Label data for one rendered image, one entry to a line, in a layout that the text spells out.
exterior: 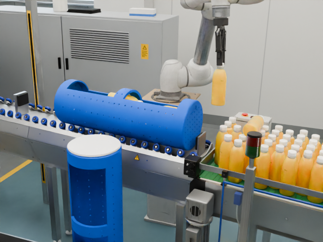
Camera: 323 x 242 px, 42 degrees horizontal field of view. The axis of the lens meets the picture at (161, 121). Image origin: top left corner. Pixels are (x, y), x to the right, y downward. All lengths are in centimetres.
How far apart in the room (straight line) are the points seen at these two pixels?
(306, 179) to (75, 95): 138
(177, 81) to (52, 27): 190
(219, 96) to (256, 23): 292
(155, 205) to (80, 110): 116
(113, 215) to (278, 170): 89
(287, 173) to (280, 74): 314
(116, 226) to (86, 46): 239
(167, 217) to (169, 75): 113
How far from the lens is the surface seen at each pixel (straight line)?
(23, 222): 356
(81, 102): 251
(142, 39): 404
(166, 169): 234
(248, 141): 180
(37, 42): 328
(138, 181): 252
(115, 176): 219
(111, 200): 224
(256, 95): 520
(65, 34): 443
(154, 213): 339
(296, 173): 207
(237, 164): 211
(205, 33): 284
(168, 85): 299
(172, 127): 221
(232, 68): 516
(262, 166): 207
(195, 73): 300
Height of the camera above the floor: 192
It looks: 20 degrees down
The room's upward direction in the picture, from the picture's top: 1 degrees clockwise
